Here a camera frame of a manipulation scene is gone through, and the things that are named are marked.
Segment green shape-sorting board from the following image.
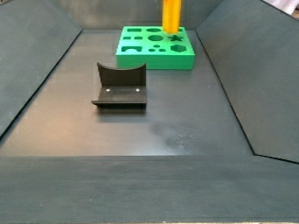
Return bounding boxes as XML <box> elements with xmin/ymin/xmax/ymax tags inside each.
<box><xmin>115</xmin><ymin>26</ymin><xmax>194</xmax><ymax>70</ymax></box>

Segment black curved holder bracket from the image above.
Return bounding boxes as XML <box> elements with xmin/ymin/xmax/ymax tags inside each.
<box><xmin>91</xmin><ymin>63</ymin><xmax>146</xmax><ymax>107</ymax></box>

